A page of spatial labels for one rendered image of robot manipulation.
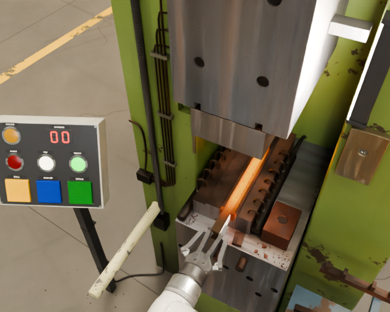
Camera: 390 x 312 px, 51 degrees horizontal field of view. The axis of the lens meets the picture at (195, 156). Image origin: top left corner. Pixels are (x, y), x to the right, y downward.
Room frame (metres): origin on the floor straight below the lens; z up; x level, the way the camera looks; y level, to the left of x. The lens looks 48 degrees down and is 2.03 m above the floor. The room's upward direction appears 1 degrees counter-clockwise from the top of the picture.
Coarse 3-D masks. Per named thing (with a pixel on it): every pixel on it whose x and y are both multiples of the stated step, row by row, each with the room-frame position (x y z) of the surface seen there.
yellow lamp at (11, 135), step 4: (4, 132) 0.89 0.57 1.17; (8, 132) 0.88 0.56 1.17; (12, 132) 0.88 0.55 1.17; (16, 132) 0.88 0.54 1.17; (4, 136) 0.88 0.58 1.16; (8, 136) 0.88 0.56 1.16; (12, 136) 0.88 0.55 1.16; (16, 136) 0.88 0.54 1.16; (8, 140) 0.87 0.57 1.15; (12, 140) 0.87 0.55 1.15; (16, 140) 0.87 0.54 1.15
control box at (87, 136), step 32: (0, 128) 0.90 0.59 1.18; (32, 128) 0.89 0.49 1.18; (64, 128) 0.88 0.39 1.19; (96, 128) 0.88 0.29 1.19; (0, 160) 0.84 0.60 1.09; (32, 160) 0.84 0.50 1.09; (64, 160) 0.83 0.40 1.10; (96, 160) 0.83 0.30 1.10; (0, 192) 0.79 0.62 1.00; (32, 192) 0.79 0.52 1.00; (64, 192) 0.78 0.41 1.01; (96, 192) 0.78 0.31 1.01
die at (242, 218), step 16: (272, 144) 0.98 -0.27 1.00; (288, 144) 0.99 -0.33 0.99; (224, 160) 0.93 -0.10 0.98; (240, 160) 0.92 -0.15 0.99; (272, 160) 0.91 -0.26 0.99; (208, 176) 0.86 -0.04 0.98; (224, 176) 0.85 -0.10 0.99; (240, 176) 0.84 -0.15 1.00; (256, 176) 0.84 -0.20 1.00; (272, 176) 0.84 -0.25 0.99; (208, 192) 0.79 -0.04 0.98; (224, 192) 0.78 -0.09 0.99; (256, 192) 0.78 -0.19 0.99; (208, 208) 0.74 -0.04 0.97; (240, 208) 0.72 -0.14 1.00; (256, 208) 0.72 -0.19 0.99; (240, 224) 0.68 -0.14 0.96
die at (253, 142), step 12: (192, 108) 0.76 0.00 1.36; (192, 120) 0.76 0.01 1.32; (204, 120) 0.75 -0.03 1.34; (216, 120) 0.73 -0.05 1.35; (228, 120) 0.72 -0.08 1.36; (192, 132) 0.76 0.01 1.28; (204, 132) 0.75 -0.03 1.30; (216, 132) 0.73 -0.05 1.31; (228, 132) 0.71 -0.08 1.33; (240, 132) 0.70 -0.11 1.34; (252, 132) 0.68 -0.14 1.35; (264, 132) 0.67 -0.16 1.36; (228, 144) 0.71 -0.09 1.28; (240, 144) 0.70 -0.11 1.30; (252, 144) 0.68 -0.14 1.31; (264, 144) 0.67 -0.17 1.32; (252, 156) 0.68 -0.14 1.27
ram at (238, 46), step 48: (192, 0) 0.76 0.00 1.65; (240, 0) 0.71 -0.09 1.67; (288, 0) 0.67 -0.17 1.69; (336, 0) 0.82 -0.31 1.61; (192, 48) 0.76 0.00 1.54; (240, 48) 0.71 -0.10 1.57; (288, 48) 0.66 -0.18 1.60; (192, 96) 0.76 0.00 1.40; (240, 96) 0.70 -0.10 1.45; (288, 96) 0.65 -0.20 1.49
